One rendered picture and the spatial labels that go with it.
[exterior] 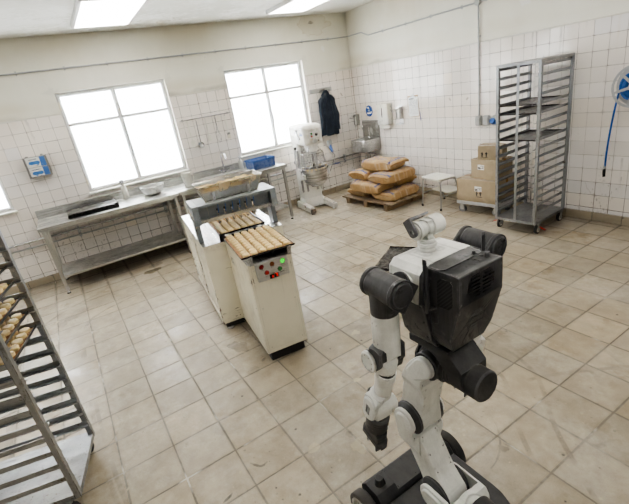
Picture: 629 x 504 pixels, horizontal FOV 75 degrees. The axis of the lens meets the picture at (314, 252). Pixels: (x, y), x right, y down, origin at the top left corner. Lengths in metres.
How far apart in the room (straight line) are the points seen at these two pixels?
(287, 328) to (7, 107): 4.62
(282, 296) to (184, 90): 4.33
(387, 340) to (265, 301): 1.84
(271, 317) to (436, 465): 1.66
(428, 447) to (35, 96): 5.90
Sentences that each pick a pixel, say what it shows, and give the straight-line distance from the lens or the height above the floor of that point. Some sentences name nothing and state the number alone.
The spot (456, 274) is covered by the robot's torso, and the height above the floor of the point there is 1.36.
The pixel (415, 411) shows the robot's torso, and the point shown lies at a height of 0.67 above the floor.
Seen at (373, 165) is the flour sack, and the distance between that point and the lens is 6.70.
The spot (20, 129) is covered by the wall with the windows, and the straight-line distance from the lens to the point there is 6.48.
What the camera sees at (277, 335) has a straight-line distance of 3.23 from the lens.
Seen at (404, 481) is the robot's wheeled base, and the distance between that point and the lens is 2.21.
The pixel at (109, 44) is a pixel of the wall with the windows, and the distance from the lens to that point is 6.62.
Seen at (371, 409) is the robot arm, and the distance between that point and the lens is 1.58.
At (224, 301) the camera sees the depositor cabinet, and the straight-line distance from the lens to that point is 3.75.
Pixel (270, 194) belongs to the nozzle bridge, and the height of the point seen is 1.13.
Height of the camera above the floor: 1.93
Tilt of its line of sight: 22 degrees down
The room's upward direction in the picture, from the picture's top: 10 degrees counter-clockwise
